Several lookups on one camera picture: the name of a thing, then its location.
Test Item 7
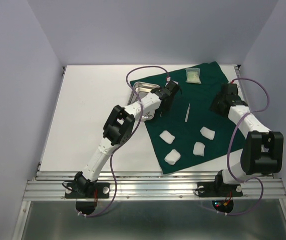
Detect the stainless steel instrument tray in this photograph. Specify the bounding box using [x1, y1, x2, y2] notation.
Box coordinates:
[127, 81, 160, 121]

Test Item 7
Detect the steel scalpel handle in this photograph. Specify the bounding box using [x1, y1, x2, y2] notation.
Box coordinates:
[184, 103, 190, 123]

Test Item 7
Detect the clear bag of cotton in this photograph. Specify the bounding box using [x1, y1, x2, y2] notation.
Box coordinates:
[185, 67, 201, 84]

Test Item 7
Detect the white gauze pad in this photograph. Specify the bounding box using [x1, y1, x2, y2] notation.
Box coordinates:
[200, 126, 215, 140]
[164, 149, 181, 166]
[193, 142, 205, 157]
[159, 130, 175, 145]

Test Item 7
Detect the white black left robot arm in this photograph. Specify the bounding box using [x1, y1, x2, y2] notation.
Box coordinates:
[73, 80, 180, 198]

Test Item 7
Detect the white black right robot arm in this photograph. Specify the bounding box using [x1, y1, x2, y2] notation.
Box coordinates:
[210, 83, 284, 195]

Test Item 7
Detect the dark green surgical drape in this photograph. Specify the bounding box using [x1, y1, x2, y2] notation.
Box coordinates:
[125, 61, 235, 175]

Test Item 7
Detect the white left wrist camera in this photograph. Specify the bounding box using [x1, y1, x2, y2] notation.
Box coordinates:
[166, 77, 179, 85]

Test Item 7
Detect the right side aluminium rail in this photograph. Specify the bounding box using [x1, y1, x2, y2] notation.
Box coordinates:
[234, 63, 273, 178]

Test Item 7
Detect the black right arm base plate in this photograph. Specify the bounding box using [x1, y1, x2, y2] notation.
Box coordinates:
[194, 181, 243, 198]

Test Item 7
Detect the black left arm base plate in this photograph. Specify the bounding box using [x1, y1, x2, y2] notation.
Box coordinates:
[62, 181, 110, 199]

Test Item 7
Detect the aluminium extrusion rail frame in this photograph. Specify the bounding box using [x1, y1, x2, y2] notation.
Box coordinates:
[13, 161, 286, 240]

